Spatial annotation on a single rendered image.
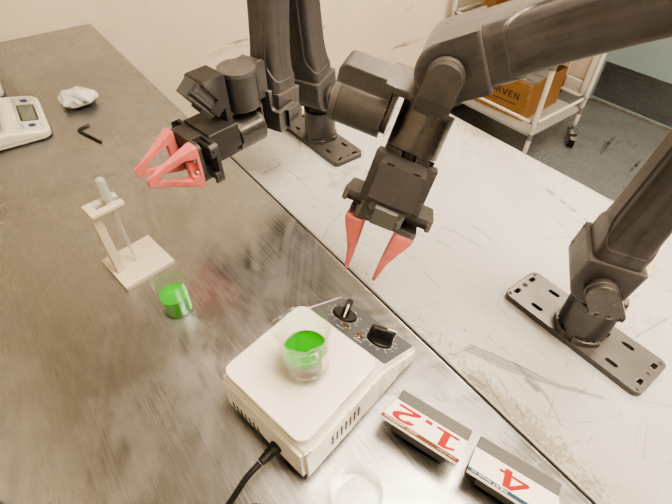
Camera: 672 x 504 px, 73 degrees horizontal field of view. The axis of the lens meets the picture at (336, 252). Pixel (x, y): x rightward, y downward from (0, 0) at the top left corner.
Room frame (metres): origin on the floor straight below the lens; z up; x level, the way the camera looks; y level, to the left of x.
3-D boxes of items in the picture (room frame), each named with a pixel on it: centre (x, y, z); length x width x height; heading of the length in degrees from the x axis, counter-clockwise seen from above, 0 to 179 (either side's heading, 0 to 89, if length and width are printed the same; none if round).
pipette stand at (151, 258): (0.48, 0.31, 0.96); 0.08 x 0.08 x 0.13; 46
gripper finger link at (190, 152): (0.54, 0.24, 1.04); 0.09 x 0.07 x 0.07; 136
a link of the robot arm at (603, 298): (0.35, -0.32, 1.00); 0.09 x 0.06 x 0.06; 162
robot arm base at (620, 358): (0.35, -0.33, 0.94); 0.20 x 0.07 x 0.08; 37
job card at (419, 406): (0.22, -0.10, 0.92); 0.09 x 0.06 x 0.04; 55
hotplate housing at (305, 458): (0.27, 0.02, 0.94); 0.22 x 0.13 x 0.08; 138
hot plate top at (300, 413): (0.25, 0.04, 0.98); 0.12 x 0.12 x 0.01; 48
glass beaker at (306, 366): (0.25, 0.03, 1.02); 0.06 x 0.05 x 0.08; 90
